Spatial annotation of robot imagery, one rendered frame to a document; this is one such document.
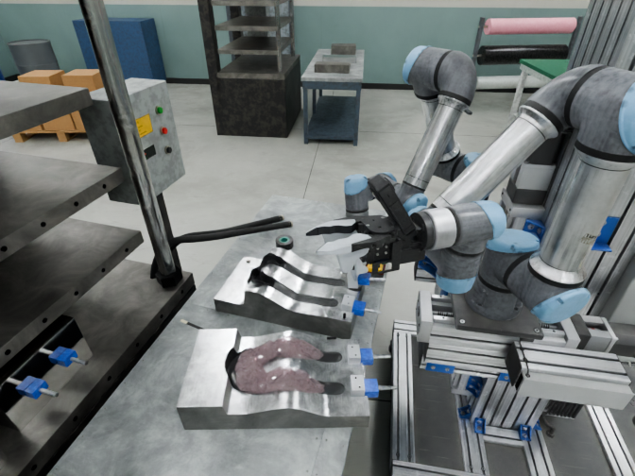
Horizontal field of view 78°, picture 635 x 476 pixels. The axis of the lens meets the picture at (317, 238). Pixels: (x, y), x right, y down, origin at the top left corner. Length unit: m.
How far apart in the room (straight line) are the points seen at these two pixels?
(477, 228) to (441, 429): 1.30
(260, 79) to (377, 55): 3.03
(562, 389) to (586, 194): 0.56
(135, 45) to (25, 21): 2.39
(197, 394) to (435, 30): 7.10
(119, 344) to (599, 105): 1.45
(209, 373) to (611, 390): 1.05
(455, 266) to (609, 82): 0.40
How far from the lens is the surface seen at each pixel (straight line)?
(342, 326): 1.31
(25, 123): 1.26
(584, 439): 2.15
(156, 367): 1.38
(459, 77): 1.24
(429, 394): 2.01
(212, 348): 1.23
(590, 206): 0.91
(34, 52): 7.87
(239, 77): 5.18
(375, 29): 7.54
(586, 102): 0.87
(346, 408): 1.15
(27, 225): 1.25
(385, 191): 0.64
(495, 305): 1.16
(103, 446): 1.29
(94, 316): 1.66
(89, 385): 1.44
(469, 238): 0.75
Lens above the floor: 1.83
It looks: 35 degrees down
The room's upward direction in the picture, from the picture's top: straight up
